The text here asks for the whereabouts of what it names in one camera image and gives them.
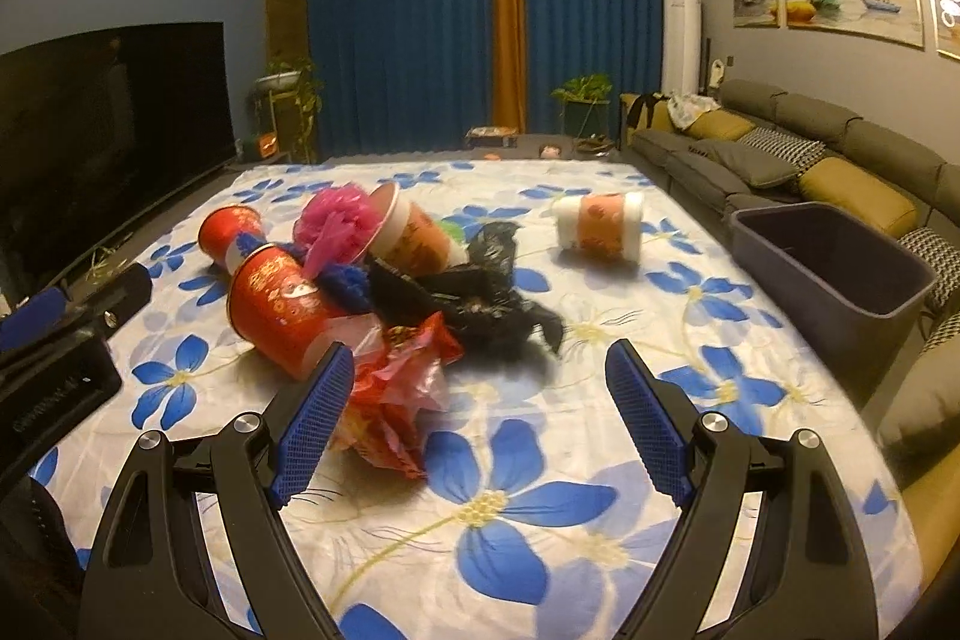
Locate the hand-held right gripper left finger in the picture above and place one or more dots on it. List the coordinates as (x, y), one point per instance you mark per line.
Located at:
(315, 422)

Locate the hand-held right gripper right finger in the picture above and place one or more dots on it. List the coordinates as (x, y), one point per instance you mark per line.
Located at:
(645, 422)

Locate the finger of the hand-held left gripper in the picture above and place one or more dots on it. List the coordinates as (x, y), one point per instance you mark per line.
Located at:
(34, 314)
(112, 299)

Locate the red plastic wrapper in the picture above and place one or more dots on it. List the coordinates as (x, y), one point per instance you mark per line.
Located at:
(397, 400)

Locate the large red paper cup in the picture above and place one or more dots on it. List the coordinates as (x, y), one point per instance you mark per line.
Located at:
(277, 310)

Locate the small red paper cup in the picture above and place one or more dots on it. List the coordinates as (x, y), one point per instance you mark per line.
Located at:
(225, 239)

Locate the blue fuzzy roller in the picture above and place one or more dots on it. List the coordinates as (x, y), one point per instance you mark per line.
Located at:
(345, 284)

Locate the pink mesh bath pouf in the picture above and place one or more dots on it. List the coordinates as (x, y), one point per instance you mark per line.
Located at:
(337, 227)

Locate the white cup orange band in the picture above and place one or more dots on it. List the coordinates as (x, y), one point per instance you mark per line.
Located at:
(600, 227)

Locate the black plastic bag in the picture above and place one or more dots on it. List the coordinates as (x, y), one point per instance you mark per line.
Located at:
(480, 302)

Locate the orange paper cup white rim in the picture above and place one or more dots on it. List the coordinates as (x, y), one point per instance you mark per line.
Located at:
(412, 242)

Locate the grey plastic bin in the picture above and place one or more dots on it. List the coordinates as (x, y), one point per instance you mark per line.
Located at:
(825, 325)

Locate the black flat television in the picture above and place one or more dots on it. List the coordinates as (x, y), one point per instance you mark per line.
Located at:
(112, 145)

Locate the blue floral bed sheet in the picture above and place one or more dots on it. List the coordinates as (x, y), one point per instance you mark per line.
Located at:
(570, 280)

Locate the dark television cabinet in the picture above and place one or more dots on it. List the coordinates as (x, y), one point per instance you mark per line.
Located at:
(259, 160)

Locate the glowing orange ornament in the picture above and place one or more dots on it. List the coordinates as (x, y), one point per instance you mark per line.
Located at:
(264, 145)

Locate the grey pillow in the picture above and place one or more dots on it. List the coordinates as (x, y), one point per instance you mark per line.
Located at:
(742, 164)

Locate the trailing plant on stand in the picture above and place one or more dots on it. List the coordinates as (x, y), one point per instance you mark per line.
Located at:
(289, 78)

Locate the brown dish of items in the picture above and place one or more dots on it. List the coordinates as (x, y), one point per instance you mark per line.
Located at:
(596, 144)

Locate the small pink figure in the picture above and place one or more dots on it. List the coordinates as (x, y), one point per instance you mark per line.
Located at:
(551, 150)

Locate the dark glass coffee table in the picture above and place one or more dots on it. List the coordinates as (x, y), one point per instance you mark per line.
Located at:
(529, 144)

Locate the small yellow pillow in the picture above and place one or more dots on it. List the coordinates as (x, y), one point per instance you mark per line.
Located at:
(720, 124)

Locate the large yellow pillow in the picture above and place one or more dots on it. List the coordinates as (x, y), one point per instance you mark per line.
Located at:
(855, 194)

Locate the dark plant stand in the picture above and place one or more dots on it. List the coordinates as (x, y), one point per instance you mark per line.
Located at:
(586, 117)

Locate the black white patterned pillow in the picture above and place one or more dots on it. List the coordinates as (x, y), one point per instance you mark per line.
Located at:
(787, 144)
(930, 261)

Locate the white cloth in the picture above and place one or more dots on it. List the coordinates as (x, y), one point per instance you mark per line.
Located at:
(690, 108)

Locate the flat printed tray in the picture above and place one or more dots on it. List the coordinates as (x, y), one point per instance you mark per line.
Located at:
(491, 135)

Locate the green potted plant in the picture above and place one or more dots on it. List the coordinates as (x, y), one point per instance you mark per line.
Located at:
(585, 87)

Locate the grey sofa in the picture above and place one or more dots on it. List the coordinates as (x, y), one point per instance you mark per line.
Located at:
(885, 153)

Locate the white standing air conditioner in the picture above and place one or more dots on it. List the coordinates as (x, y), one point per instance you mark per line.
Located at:
(680, 40)

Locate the blue curtain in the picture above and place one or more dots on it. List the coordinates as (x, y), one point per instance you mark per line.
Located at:
(397, 33)
(600, 10)

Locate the orange curtain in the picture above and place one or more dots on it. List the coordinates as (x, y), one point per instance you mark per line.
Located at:
(508, 10)

